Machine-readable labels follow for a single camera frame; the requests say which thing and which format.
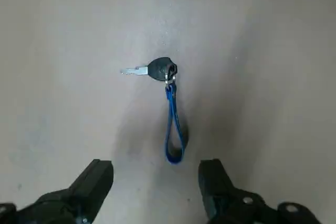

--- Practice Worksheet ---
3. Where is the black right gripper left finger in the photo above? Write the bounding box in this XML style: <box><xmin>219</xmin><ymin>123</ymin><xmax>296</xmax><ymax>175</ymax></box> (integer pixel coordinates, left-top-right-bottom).
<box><xmin>0</xmin><ymin>158</ymin><xmax>114</xmax><ymax>224</ymax></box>

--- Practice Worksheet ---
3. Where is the silver key ring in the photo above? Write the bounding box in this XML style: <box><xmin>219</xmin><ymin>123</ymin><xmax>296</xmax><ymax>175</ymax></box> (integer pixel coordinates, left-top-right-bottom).
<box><xmin>164</xmin><ymin>70</ymin><xmax>177</xmax><ymax>85</ymax></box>

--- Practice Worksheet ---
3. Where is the black-headed silver key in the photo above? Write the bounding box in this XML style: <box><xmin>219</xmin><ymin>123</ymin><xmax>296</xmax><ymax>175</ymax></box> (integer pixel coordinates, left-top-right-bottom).
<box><xmin>120</xmin><ymin>56</ymin><xmax>179</xmax><ymax>83</ymax></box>

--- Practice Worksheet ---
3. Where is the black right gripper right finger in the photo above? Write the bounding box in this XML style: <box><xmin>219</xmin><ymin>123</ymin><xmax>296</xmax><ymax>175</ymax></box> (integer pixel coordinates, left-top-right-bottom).
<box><xmin>198</xmin><ymin>158</ymin><xmax>320</xmax><ymax>224</ymax></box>

